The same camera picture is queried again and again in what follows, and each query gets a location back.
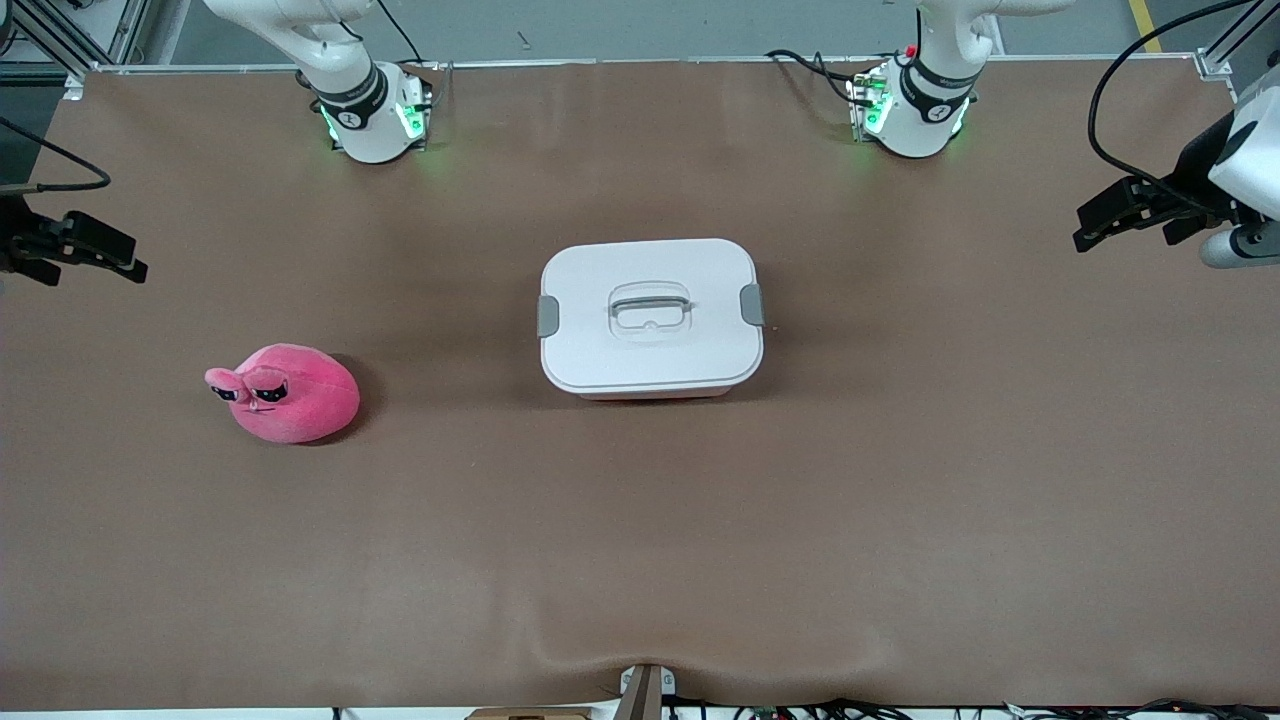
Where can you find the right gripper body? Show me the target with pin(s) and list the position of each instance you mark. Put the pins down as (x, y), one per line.
(20, 243)

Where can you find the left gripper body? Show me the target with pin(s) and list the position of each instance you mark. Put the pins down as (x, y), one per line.
(1192, 176)

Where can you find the pink plush toy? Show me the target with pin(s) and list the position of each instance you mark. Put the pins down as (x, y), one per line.
(310, 400)

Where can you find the white box lid grey clips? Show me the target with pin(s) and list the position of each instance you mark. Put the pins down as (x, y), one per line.
(600, 350)

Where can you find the pink plastic storage box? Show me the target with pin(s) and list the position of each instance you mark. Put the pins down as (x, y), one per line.
(650, 396)

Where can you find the brown table mat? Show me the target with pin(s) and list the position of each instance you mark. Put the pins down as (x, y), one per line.
(640, 550)

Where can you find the metal and wood table clamp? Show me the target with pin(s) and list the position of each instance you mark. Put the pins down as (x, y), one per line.
(640, 695)

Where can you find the aluminium frame profile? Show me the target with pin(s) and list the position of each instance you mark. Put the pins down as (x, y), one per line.
(50, 35)
(1240, 30)

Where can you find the silver table edge rail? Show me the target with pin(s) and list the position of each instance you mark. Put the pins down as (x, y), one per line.
(650, 60)

